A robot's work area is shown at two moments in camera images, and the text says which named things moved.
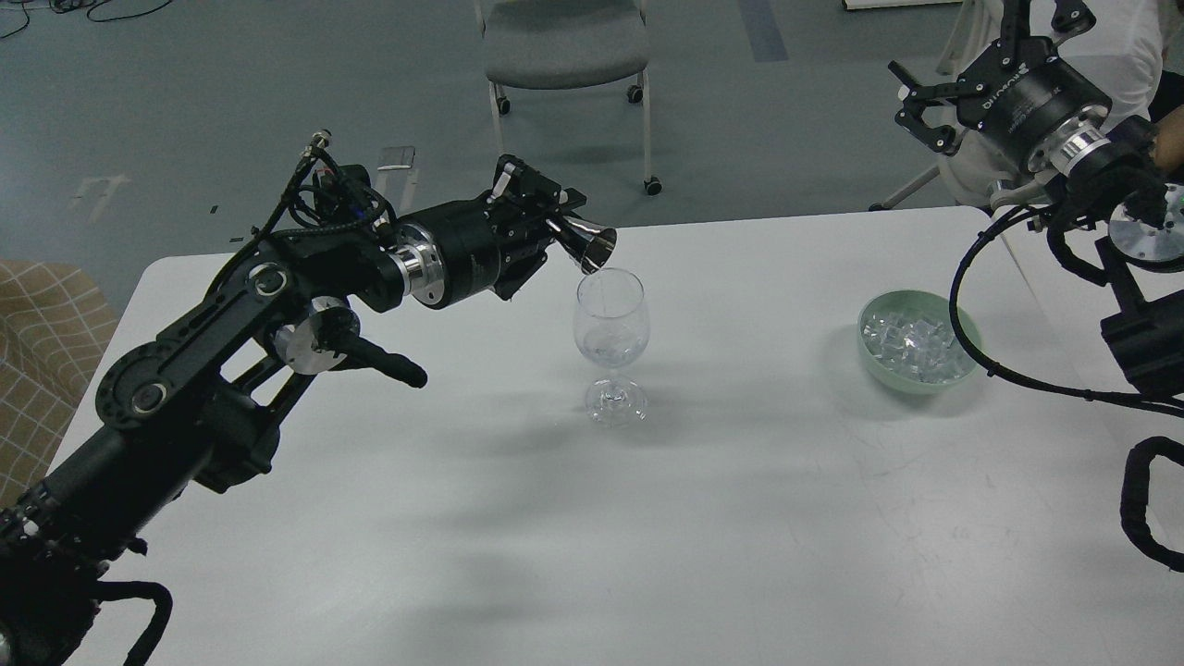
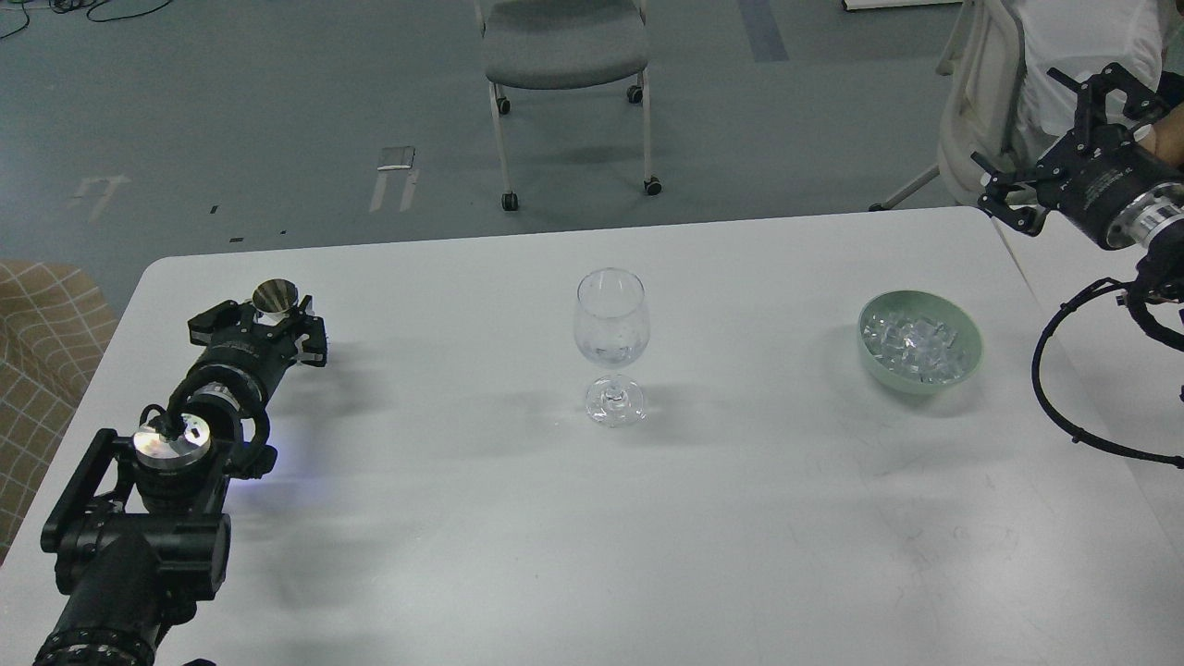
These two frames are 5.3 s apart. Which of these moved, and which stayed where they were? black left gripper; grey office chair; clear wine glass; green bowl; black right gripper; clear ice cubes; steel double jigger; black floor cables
Moved: steel double jigger; black right gripper; black left gripper
Stayed: black floor cables; green bowl; grey office chair; clear wine glass; clear ice cubes
